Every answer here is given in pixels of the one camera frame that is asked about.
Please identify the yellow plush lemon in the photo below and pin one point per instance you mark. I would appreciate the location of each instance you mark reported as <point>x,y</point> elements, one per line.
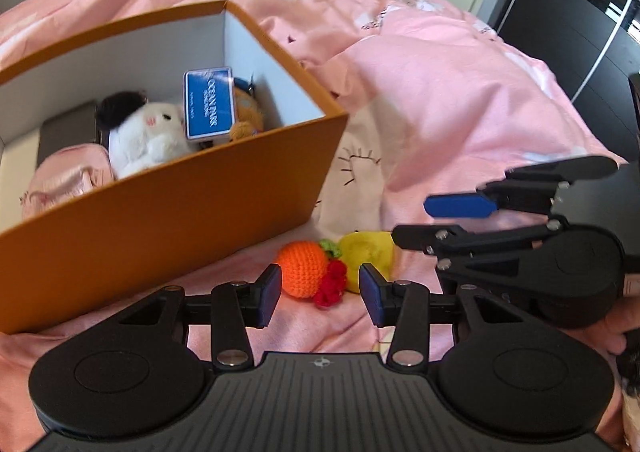
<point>367,249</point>

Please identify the white and black plush toy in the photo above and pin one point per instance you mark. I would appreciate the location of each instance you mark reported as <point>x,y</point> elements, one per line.
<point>150,135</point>

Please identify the orange-brown plush toy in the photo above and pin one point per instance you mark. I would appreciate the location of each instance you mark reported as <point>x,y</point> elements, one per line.
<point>248,113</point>

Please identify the pink printed blanket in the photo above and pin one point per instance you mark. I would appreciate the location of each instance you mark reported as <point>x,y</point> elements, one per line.
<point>450,97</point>

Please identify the orange crochet fruit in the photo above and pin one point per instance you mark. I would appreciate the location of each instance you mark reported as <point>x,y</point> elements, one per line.
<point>300,269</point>

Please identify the person's right hand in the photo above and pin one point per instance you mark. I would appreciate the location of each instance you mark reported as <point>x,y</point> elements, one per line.
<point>622,332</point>

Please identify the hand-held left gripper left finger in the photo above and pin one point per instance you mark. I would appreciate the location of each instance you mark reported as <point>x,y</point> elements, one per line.
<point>270,294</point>

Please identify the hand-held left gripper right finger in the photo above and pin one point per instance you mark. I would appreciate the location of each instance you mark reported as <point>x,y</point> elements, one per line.
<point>372,294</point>

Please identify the orange cardboard box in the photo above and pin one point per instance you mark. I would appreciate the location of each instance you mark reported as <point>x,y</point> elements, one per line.
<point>175,217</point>

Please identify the pink plush toy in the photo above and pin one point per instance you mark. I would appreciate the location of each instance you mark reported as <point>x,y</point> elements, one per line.
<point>65,175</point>

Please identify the red crochet berries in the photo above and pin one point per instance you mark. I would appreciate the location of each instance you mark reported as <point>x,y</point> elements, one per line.
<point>332,287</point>

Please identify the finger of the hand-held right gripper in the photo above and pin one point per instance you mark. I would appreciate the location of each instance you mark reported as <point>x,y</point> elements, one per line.
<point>460,205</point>
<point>480,244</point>

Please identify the blue Ocean Park tag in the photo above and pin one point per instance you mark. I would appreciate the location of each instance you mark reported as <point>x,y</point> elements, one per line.
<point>207,102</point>

